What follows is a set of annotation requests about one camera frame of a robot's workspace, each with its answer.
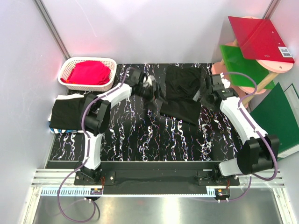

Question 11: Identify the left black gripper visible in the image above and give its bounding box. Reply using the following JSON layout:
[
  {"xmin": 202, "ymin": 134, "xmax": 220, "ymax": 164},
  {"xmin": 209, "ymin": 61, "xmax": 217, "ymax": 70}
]
[{"xmin": 136, "ymin": 82, "xmax": 167, "ymax": 110}]

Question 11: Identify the black graphic t shirt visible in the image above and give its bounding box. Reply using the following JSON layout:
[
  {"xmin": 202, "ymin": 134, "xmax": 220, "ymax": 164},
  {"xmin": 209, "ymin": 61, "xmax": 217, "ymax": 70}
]
[{"xmin": 160, "ymin": 65, "xmax": 201, "ymax": 126}]

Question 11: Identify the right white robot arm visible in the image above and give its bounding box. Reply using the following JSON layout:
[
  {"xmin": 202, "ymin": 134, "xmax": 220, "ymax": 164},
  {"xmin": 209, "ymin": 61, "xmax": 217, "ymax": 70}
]
[{"xmin": 199, "ymin": 73, "xmax": 280, "ymax": 185}]

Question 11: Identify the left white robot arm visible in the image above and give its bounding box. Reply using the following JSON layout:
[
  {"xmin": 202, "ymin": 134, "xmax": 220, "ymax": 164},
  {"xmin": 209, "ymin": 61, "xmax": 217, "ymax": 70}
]
[{"xmin": 75, "ymin": 67, "xmax": 166, "ymax": 185}]

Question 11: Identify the pink wooden shelf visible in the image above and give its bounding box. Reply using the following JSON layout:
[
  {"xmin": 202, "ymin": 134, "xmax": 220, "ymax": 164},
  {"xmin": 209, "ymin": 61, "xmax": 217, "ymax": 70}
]
[{"xmin": 211, "ymin": 16, "xmax": 295, "ymax": 97}]

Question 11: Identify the light green folder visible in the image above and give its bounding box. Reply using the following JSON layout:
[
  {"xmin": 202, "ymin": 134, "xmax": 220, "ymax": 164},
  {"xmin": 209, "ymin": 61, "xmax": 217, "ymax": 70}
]
[{"xmin": 220, "ymin": 45, "xmax": 269, "ymax": 88}]

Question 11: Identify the pink t shirt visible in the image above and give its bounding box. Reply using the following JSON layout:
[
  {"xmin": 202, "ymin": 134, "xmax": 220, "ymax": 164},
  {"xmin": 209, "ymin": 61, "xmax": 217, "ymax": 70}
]
[{"xmin": 66, "ymin": 61, "xmax": 111, "ymax": 85}]

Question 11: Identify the dark green binder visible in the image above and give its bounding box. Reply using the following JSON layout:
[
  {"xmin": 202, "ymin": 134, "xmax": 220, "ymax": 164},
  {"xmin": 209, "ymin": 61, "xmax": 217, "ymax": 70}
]
[{"xmin": 250, "ymin": 83, "xmax": 299, "ymax": 159}]

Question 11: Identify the red folder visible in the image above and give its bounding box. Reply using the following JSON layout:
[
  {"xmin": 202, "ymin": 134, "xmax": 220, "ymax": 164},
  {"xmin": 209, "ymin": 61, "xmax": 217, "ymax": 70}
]
[{"xmin": 228, "ymin": 16, "xmax": 295, "ymax": 63}]

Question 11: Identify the folded black t shirt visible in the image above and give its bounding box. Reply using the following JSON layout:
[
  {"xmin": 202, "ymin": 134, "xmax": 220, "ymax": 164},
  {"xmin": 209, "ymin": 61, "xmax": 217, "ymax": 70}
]
[{"xmin": 49, "ymin": 93, "xmax": 87, "ymax": 131}]

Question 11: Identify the white plastic basket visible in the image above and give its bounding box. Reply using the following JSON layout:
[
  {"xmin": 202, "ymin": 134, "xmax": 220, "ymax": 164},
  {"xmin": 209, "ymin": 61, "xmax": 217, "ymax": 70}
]
[{"xmin": 57, "ymin": 57, "xmax": 117, "ymax": 91}]

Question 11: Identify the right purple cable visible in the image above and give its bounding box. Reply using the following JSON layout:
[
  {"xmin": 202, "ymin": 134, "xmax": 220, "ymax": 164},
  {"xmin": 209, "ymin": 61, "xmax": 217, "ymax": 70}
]
[{"xmin": 192, "ymin": 71, "xmax": 280, "ymax": 203}]

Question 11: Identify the purple cable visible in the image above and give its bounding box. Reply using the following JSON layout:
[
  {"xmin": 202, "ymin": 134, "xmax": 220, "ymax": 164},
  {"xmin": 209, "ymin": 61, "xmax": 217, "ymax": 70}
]
[
  {"xmin": 56, "ymin": 67, "xmax": 131, "ymax": 222},
  {"xmin": 192, "ymin": 71, "xmax": 280, "ymax": 203}
]

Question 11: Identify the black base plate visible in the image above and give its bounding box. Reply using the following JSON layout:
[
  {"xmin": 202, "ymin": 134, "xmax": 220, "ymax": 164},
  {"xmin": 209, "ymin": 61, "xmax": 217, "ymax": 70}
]
[{"xmin": 74, "ymin": 170, "xmax": 240, "ymax": 196}]

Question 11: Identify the aluminium rail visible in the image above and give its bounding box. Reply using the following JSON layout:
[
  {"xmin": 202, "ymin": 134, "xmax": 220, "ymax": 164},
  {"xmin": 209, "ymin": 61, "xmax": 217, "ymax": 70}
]
[{"xmin": 32, "ymin": 169, "xmax": 285, "ymax": 188}]

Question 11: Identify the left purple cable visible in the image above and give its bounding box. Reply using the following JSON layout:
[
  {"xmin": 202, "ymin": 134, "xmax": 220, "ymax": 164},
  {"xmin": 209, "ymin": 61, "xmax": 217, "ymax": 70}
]
[{"xmin": 56, "ymin": 67, "xmax": 131, "ymax": 222}]

